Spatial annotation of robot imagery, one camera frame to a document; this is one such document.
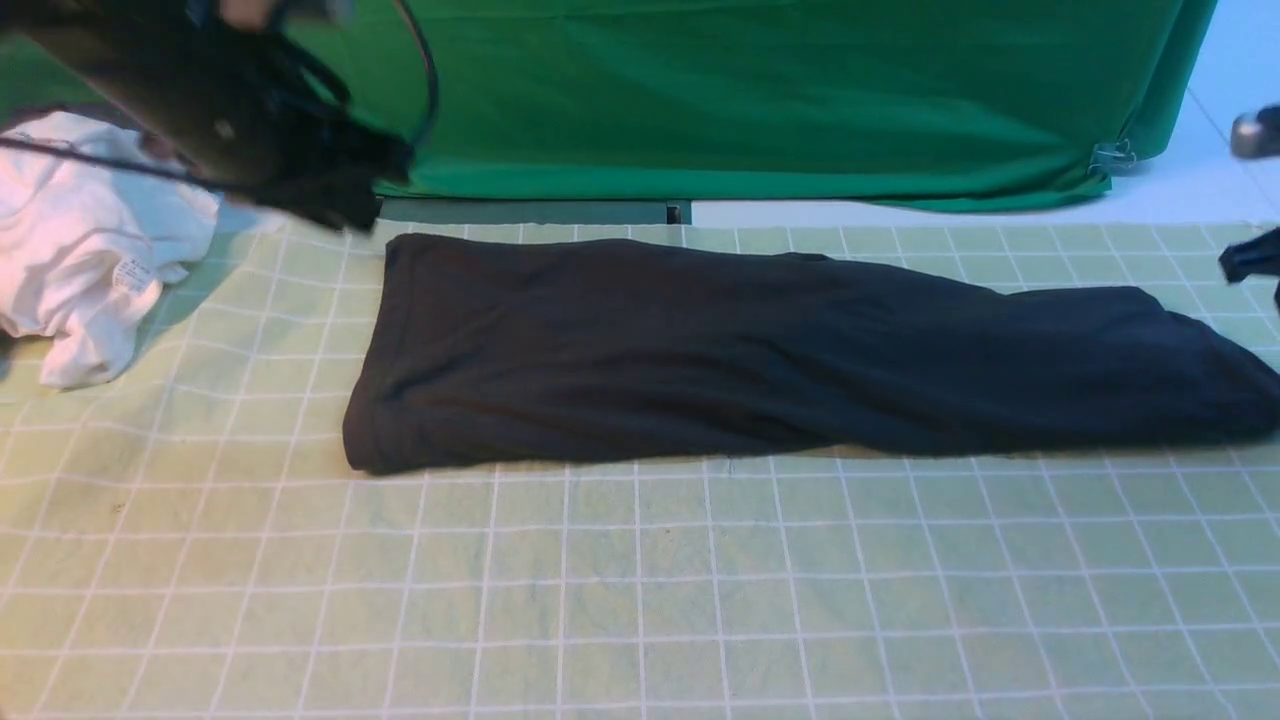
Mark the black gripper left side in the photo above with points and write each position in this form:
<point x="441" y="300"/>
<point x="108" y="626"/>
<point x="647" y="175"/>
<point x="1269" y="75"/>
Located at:
<point x="327" y="163"/>

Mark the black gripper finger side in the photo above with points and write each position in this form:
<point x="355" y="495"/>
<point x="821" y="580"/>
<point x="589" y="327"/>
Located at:
<point x="1259" y="256"/>

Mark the dark gray long-sleeve shirt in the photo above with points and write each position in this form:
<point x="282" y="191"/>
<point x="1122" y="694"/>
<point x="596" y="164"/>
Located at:
<point x="618" y="350"/>

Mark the silver wrist camera right side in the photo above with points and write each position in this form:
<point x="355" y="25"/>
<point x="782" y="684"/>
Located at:
<point x="1255" y="135"/>

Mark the light green grid tablecloth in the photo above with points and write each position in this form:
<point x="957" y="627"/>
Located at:
<point x="189" y="543"/>

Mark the metal binder clip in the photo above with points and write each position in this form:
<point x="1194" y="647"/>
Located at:
<point x="1113" y="159"/>

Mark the green backdrop cloth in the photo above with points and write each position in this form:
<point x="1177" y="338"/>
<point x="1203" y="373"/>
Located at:
<point x="953" y="106"/>

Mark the crumpled white shirt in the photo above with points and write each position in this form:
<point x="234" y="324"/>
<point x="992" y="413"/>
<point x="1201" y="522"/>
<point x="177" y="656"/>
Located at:
<point x="86" y="253"/>

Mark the dark green base bar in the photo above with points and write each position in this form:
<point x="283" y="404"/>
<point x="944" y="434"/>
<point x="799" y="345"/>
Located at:
<point x="553" y="212"/>

